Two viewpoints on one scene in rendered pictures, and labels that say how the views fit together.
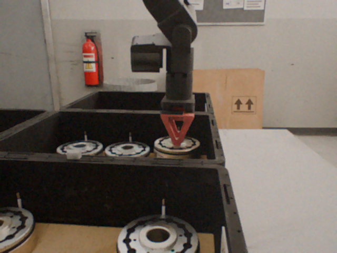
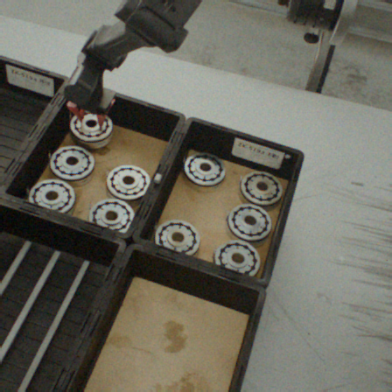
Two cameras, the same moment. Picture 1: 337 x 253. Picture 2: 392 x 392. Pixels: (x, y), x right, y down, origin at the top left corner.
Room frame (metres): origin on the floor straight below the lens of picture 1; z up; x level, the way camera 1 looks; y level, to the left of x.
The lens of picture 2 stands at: (0.27, 1.05, 2.05)
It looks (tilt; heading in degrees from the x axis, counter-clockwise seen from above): 51 degrees down; 272
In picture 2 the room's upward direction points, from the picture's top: 12 degrees clockwise
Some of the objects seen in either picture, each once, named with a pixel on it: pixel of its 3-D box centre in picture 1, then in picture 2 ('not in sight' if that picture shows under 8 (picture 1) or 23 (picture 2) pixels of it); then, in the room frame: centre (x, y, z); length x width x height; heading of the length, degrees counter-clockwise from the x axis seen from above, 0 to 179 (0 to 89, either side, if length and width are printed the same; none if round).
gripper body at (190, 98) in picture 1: (179, 89); (90, 87); (0.60, -0.03, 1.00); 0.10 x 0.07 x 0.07; 174
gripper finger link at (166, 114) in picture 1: (177, 123); (95, 111); (0.59, -0.02, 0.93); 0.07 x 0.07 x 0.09; 84
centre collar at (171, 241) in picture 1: (158, 236); (205, 167); (0.30, 0.01, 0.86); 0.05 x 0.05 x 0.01
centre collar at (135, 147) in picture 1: (127, 147); (72, 161); (0.61, 0.09, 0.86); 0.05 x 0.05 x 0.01
